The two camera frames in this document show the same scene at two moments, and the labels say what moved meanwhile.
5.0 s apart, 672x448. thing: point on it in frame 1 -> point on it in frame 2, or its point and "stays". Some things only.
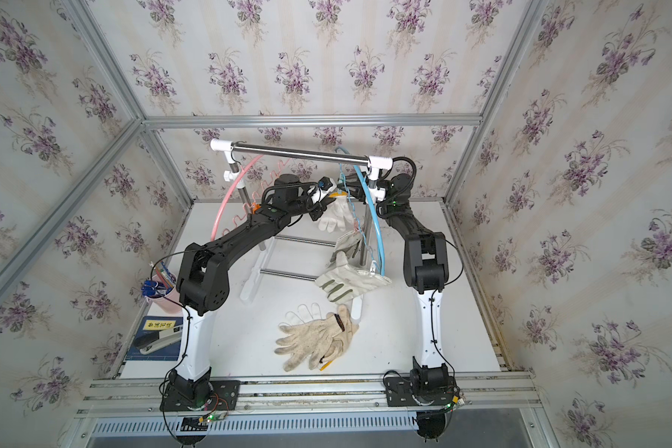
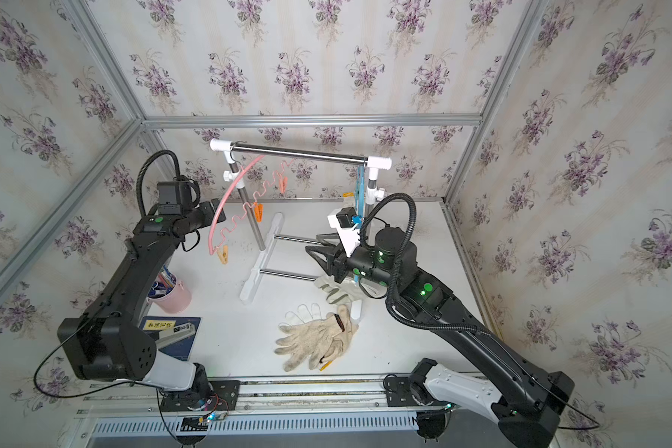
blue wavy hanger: [378, 222] -> [359, 185]
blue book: [169, 352] stays
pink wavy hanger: [243, 214] stays
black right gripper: [358, 188] -> [335, 256]
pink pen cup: [170, 302] stays
